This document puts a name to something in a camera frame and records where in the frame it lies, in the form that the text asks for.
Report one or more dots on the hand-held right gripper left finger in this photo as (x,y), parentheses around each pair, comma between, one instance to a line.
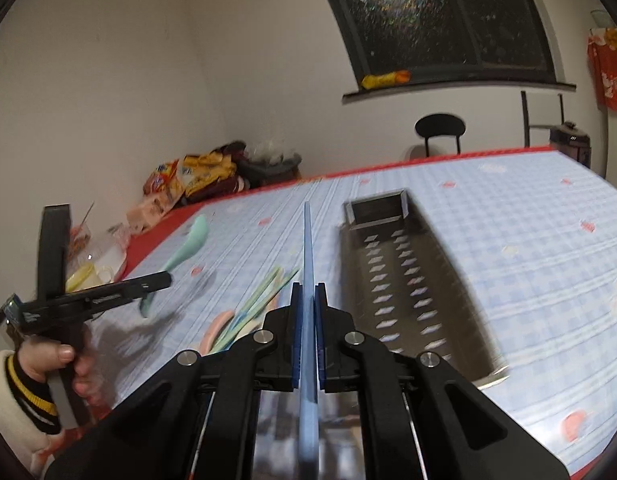
(297,340)

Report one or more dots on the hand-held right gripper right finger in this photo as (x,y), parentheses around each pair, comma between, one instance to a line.
(321,350)

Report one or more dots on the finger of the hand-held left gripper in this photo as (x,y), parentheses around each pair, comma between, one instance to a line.
(113,294)

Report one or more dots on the blue chopstick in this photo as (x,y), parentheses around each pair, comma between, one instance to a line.
(308,260)

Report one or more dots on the pink spoon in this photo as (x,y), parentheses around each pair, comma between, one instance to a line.
(216,330)

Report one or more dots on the green spoon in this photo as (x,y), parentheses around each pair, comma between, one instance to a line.
(188,245)

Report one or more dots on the metal utensil tray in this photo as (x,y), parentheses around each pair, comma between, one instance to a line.
(388,280)

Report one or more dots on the person's left hand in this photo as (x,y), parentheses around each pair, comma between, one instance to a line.
(43,360)

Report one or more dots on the clear plastic container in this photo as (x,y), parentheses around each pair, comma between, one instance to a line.
(111,255)

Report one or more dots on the pink snack bag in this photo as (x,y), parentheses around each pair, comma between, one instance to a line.
(151,212)

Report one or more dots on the orange snack bag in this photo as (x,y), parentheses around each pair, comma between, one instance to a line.
(161,177)

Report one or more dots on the clear plastic bag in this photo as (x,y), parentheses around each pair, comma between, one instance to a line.
(273,152)

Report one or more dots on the blue plaid tablecloth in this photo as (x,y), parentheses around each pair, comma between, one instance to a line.
(513,260)

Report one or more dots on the black round-back chair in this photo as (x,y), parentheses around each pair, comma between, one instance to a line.
(441,126)

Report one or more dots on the yellow package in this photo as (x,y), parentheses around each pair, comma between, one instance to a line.
(386,80)

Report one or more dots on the rice cooker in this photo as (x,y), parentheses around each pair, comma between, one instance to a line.
(571,142)

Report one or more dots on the dark window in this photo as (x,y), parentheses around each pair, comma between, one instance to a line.
(438,15)

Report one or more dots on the red printed cloth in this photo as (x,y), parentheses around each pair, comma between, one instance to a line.
(611,75)

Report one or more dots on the black frame chair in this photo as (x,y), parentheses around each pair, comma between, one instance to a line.
(526,120)

